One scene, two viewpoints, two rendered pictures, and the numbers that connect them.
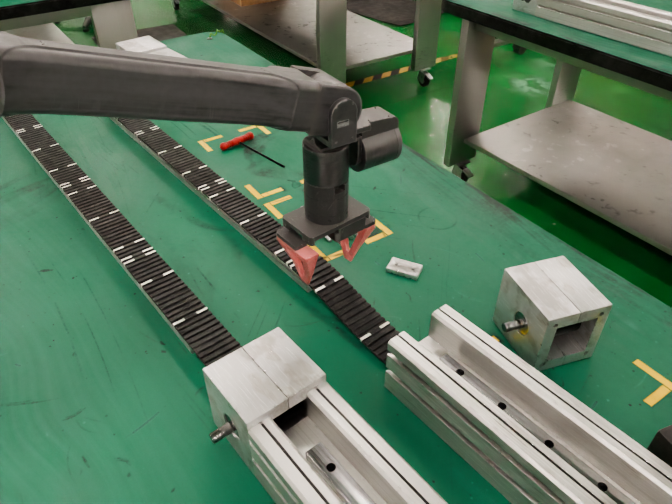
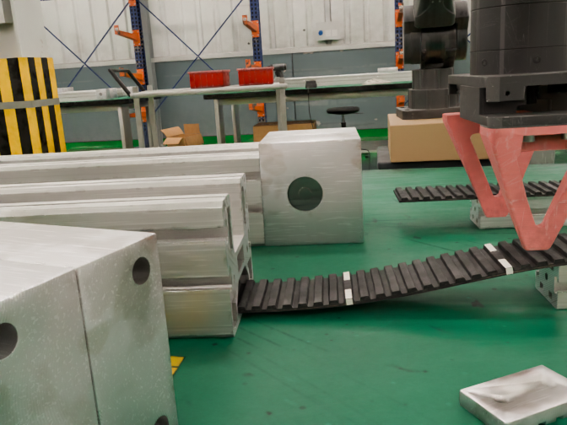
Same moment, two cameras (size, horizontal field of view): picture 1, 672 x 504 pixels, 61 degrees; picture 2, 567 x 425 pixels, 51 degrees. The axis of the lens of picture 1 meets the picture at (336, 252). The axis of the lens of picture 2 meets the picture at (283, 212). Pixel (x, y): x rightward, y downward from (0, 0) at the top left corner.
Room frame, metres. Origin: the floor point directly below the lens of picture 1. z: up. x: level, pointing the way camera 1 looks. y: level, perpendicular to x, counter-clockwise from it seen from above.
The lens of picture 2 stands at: (0.77, -0.35, 0.94)
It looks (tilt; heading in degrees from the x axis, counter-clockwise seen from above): 14 degrees down; 134
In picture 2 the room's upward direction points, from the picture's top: 4 degrees counter-clockwise
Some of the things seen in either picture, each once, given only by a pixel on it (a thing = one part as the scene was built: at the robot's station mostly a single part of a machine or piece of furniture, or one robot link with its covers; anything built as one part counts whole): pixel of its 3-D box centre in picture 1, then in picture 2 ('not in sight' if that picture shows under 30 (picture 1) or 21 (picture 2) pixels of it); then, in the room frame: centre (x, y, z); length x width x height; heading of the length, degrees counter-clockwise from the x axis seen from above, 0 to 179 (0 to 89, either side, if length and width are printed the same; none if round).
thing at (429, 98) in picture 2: not in sight; (433, 92); (0.24, 0.60, 0.88); 0.12 x 0.09 x 0.08; 41
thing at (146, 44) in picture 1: (140, 64); not in sight; (1.42, 0.49, 0.83); 0.11 x 0.10 x 0.10; 129
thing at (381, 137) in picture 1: (351, 126); not in sight; (0.65, -0.02, 1.04); 0.12 x 0.09 x 0.12; 123
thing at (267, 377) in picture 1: (258, 404); (313, 180); (0.39, 0.09, 0.83); 0.12 x 0.09 x 0.10; 129
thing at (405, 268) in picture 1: (404, 268); (525, 399); (0.68, -0.11, 0.78); 0.05 x 0.03 x 0.01; 65
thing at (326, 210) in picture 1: (326, 201); (520, 40); (0.63, 0.01, 0.94); 0.10 x 0.07 x 0.07; 130
